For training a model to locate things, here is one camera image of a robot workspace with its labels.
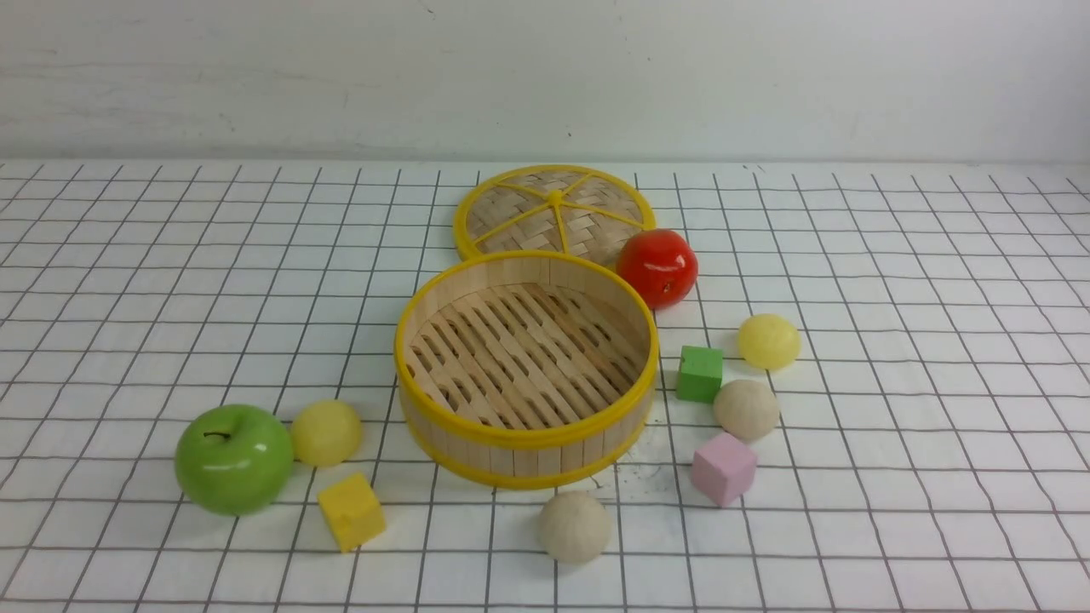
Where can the green cube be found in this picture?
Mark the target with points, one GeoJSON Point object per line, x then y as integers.
{"type": "Point", "coordinates": [700, 374]}

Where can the woven bamboo steamer lid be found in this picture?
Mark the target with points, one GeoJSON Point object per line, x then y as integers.
{"type": "Point", "coordinates": [564, 208]}

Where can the pink cube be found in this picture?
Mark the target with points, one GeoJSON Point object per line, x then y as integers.
{"type": "Point", "coordinates": [723, 469]}

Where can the bamboo steamer tray yellow rim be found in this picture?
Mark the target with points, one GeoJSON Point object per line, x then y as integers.
{"type": "Point", "coordinates": [526, 369]}

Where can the yellow cube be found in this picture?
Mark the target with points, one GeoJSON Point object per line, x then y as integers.
{"type": "Point", "coordinates": [352, 511]}

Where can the yellow bun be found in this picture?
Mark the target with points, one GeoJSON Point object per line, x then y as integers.
{"type": "Point", "coordinates": [326, 433]}
{"type": "Point", "coordinates": [768, 342]}

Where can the beige bun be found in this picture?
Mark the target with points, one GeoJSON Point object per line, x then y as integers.
{"type": "Point", "coordinates": [746, 409]}
{"type": "Point", "coordinates": [574, 528]}

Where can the beige bun right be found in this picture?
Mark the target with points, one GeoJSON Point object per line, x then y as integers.
{"type": "Point", "coordinates": [746, 409]}

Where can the red tomato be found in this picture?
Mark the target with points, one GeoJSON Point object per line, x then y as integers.
{"type": "Point", "coordinates": [660, 265]}

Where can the beige bun front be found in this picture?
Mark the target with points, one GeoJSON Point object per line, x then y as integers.
{"type": "Point", "coordinates": [574, 528]}

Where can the green apple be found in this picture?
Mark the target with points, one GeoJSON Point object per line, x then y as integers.
{"type": "Point", "coordinates": [234, 459]}

